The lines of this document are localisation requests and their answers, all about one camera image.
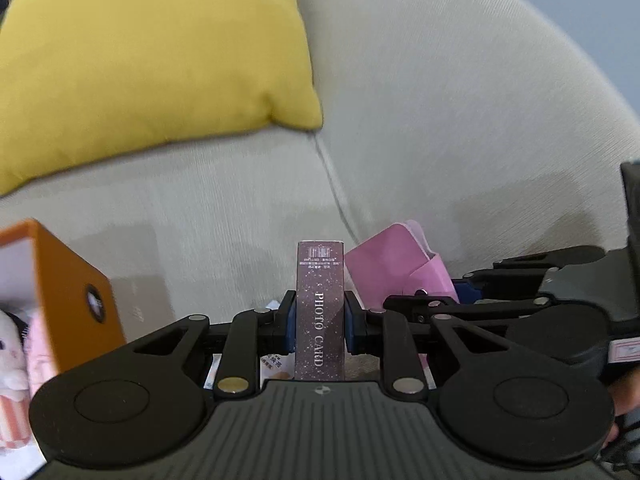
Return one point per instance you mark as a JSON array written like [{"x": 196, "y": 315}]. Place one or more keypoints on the pink wallet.
[{"x": 390, "y": 260}]

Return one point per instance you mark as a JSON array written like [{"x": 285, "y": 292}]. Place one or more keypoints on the white pink-striped plush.
[{"x": 10, "y": 375}]

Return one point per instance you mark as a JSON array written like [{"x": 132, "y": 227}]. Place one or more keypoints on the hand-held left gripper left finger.
[{"x": 289, "y": 322}]

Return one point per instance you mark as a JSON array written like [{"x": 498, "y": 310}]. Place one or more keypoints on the orange cardboard box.
[{"x": 65, "y": 285}]

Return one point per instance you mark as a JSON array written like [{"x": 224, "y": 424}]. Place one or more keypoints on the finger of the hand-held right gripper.
[
  {"x": 450, "y": 307},
  {"x": 520, "y": 272}
]

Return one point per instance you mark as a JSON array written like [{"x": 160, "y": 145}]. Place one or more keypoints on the pink plush pouch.
[{"x": 42, "y": 360}]

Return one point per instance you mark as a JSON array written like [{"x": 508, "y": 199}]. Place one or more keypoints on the person's right hand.
[{"x": 631, "y": 392}]

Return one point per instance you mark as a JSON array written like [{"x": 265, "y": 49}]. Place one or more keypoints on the white printed packet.
[{"x": 275, "y": 366}]

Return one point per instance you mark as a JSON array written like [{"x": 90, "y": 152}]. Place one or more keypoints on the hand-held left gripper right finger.
[{"x": 351, "y": 322}]

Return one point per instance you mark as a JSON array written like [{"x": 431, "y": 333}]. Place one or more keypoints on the yellow pillow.
[{"x": 150, "y": 60}]

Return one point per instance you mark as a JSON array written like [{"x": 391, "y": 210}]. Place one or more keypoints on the beige sofa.
[{"x": 450, "y": 110}]

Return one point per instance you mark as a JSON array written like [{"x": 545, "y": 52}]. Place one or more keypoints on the purple card box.
[{"x": 320, "y": 310}]

